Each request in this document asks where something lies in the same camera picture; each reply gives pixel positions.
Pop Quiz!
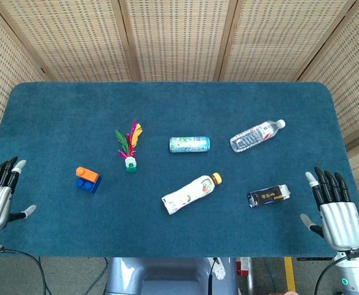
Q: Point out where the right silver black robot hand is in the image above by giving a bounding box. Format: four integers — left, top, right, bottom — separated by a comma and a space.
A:
300, 167, 359, 251

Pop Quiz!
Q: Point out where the blue and orange toy block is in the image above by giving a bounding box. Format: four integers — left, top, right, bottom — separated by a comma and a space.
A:
75, 175, 102, 195

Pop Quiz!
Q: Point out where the orange plastic block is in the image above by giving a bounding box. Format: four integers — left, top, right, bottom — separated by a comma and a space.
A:
76, 166, 100, 184

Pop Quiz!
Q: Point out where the black drink carton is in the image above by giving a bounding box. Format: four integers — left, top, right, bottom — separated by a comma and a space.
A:
247, 184, 291, 208

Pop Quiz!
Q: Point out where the red white box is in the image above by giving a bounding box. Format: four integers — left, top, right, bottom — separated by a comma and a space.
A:
235, 257, 253, 277

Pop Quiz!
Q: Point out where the clear water bottle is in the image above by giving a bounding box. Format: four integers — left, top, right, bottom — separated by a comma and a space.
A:
229, 119, 286, 153

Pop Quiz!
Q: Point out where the woven folding screen panel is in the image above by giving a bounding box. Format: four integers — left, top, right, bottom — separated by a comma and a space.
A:
0, 0, 47, 140
218, 0, 359, 82
299, 0, 359, 150
0, 0, 139, 82
119, 0, 239, 82

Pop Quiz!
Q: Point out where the colourful feather shuttlecock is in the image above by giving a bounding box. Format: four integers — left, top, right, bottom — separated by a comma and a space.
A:
114, 120, 143, 173

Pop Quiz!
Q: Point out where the white bottle orange cap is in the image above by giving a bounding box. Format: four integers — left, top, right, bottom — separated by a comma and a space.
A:
161, 172, 223, 216

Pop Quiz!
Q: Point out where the light blue drink can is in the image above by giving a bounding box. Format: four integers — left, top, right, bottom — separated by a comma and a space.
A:
168, 136, 211, 153

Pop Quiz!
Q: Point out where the blue-grey robot torso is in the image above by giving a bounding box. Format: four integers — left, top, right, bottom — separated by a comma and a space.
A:
105, 257, 239, 295

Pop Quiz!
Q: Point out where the blue table mat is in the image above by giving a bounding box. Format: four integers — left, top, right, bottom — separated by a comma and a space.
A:
0, 81, 359, 258

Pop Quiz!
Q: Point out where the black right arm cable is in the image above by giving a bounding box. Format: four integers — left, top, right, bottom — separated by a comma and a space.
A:
317, 254, 350, 295

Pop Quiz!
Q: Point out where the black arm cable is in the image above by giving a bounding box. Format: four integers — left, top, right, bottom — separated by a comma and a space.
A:
0, 247, 53, 295
317, 254, 350, 295

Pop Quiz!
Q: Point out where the yellow post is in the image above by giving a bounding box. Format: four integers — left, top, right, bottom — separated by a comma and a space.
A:
283, 257, 296, 293

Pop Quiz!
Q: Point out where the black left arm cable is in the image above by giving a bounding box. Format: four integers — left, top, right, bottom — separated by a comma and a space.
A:
0, 247, 53, 295

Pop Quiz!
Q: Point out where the black torso cable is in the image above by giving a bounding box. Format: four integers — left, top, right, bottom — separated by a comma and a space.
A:
207, 258, 219, 295

